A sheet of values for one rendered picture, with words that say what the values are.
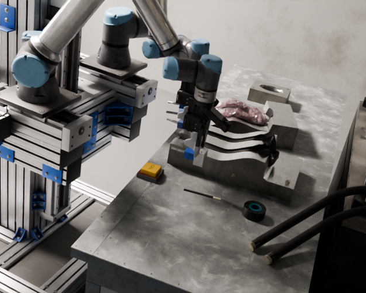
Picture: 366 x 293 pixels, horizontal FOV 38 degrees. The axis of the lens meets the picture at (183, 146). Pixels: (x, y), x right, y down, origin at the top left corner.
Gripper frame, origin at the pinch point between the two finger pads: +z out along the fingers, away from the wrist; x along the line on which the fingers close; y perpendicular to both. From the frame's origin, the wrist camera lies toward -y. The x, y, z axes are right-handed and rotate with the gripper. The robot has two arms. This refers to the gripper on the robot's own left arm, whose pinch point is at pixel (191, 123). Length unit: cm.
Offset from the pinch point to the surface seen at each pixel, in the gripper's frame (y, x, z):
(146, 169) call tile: 5.2, 34.1, 6.6
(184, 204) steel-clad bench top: -13.5, 42.1, 10.4
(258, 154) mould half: -31.9, 15.2, -3.1
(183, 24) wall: 81, -231, 27
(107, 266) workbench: -3, 81, 13
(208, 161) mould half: -14.5, 19.1, 4.1
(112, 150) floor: 78, -105, 90
